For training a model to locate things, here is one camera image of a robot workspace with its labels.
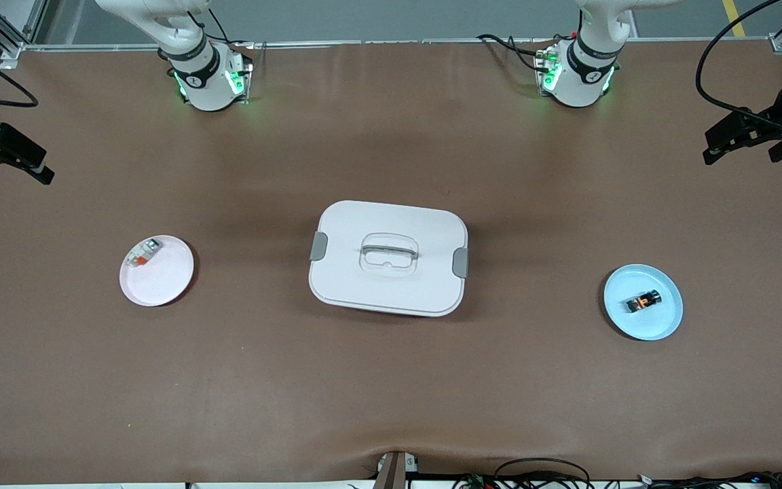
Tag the brown table mat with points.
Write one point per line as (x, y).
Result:
(391, 380)

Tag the light blue round plate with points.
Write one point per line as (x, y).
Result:
(649, 324)

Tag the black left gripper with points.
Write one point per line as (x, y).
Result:
(776, 122)

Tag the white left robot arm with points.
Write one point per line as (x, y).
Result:
(584, 78)

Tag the pale pink round plate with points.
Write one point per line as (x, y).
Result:
(160, 282)

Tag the white lidded storage box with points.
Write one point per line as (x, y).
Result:
(391, 292)

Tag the metal camera stand bracket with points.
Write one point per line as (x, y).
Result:
(394, 472)

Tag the white red switch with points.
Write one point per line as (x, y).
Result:
(143, 252)

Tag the black orange push-button switch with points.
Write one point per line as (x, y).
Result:
(643, 301)

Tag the grey box latch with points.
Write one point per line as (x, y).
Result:
(319, 246)
(460, 263)

